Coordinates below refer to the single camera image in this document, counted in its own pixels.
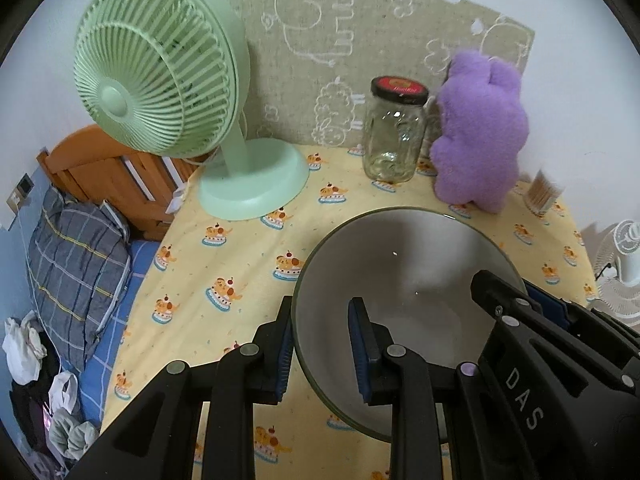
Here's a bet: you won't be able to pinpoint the purple plush toy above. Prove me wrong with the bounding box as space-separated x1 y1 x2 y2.
430 50 529 214

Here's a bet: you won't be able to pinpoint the wooden bed headboard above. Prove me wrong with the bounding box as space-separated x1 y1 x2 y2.
37 125 196 242

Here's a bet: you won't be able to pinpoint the white standing fan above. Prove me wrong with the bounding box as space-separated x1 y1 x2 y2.
582 219 639 332

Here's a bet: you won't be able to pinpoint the blue plaid pillow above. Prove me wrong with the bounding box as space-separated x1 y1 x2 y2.
27 186 131 372

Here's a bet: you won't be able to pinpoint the yellow patterned tablecloth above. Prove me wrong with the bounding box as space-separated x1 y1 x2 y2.
101 146 598 479

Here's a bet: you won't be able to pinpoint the green patterned mat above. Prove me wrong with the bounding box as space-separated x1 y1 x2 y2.
229 0 535 148

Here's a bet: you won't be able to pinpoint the cotton swab container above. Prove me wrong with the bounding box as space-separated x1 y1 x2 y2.
524 168 564 217

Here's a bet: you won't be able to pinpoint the wall power socket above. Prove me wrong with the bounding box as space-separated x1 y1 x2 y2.
6 174 34 214

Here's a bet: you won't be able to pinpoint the green desk fan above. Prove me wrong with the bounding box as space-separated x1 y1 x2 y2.
74 0 309 221

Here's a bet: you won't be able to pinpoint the white plastic bags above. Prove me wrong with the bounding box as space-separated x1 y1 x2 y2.
2 311 98 462

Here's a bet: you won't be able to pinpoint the large floral ceramic bowl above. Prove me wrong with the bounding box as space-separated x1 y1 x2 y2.
292 207 525 441

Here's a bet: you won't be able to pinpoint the glass jar with lid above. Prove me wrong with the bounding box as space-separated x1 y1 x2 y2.
362 75 430 192

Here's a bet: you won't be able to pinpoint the blue bed sheet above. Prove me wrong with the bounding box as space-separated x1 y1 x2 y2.
63 240 160 428

